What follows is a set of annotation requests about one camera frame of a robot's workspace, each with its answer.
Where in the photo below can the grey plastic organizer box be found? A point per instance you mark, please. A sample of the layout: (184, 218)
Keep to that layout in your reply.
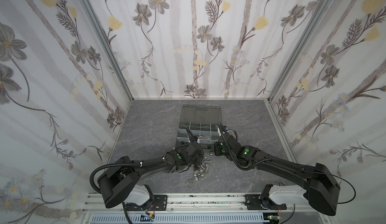
(202, 121)

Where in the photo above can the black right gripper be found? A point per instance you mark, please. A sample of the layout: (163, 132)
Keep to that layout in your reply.
(218, 147)

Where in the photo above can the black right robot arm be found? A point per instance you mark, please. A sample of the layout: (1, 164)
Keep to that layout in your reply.
(314, 185)

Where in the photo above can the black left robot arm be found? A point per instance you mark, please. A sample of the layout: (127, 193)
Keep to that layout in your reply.
(117, 182)

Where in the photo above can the white perforated cable duct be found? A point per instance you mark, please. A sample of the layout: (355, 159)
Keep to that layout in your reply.
(208, 218)

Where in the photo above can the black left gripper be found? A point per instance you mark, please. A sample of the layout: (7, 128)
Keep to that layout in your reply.
(198, 151)

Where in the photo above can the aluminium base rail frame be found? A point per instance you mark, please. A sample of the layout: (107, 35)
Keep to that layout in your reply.
(210, 203)

